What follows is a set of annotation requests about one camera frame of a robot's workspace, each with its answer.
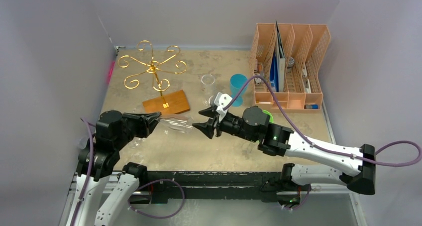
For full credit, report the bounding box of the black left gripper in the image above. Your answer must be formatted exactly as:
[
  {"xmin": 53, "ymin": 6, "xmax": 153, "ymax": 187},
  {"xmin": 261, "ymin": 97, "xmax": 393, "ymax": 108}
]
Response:
[{"xmin": 114, "ymin": 112, "xmax": 162, "ymax": 148}]

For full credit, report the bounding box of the clear flute wine glass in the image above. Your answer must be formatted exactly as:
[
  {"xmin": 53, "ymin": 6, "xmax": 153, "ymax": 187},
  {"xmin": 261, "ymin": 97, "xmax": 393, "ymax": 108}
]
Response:
[{"xmin": 157, "ymin": 114, "xmax": 193, "ymax": 133}]

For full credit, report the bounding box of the green plastic goblet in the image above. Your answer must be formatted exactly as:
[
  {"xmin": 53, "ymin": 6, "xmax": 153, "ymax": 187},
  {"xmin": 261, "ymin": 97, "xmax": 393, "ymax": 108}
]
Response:
[{"xmin": 262, "ymin": 110, "xmax": 274, "ymax": 123}]

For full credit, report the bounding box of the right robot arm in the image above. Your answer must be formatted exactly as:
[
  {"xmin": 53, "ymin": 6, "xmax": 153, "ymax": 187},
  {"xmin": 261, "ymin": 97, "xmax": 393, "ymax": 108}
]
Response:
[{"xmin": 193, "ymin": 107, "xmax": 376, "ymax": 195}]

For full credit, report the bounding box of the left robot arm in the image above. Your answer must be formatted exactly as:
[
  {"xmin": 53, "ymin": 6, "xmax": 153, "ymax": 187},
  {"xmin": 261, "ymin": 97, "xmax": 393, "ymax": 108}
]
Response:
[{"xmin": 66, "ymin": 110, "xmax": 162, "ymax": 226}]

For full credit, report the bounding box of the clear glass near left arm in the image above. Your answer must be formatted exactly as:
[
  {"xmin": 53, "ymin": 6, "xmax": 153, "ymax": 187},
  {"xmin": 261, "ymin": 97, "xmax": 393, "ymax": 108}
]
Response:
[{"xmin": 127, "ymin": 138, "xmax": 146, "ymax": 149}]

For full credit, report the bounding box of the gold wine glass rack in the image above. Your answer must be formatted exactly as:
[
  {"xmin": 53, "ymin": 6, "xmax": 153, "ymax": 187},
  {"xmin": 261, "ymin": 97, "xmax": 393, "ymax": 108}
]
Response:
[{"xmin": 116, "ymin": 40, "xmax": 191, "ymax": 115}]

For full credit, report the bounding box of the clear glass back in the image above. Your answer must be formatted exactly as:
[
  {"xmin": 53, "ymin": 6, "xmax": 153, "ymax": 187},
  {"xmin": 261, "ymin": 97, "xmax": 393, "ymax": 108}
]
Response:
[{"xmin": 201, "ymin": 74, "xmax": 215, "ymax": 106}]

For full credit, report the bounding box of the blue plastic goblet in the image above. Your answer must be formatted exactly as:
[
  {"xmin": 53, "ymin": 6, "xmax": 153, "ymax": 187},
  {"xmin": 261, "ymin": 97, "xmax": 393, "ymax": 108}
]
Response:
[{"xmin": 230, "ymin": 74, "xmax": 247, "ymax": 107}]

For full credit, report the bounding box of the blue folder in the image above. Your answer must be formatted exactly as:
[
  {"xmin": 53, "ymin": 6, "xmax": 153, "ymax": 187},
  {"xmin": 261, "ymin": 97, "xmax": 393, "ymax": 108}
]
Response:
[{"xmin": 269, "ymin": 50, "xmax": 279, "ymax": 92}]

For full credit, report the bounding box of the grey white folder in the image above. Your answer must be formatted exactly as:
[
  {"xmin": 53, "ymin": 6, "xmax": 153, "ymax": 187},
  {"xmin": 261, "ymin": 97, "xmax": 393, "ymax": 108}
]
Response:
[{"xmin": 275, "ymin": 21, "xmax": 285, "ymax": 92}]

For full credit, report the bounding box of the peach file organizer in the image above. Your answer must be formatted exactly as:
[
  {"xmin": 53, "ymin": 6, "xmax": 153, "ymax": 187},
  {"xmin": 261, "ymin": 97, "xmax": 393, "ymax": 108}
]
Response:
[{"xmin": 249, "ymin": 23, "xmax": 330, "ymax": 113}]

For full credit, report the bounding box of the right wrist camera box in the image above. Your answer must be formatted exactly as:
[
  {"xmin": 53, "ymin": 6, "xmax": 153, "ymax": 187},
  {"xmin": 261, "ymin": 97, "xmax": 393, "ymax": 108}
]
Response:
[{"xmin": 213, "ymin": 92, "xmax": 232, "ymax": 122}]

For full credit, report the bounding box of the purple cable loop front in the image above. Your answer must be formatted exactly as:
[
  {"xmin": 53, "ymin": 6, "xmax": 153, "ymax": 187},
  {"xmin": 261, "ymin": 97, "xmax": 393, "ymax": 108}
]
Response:
[{"xmin": 127, "ymin": 179, "xmax": 185, "ymax": 220}]

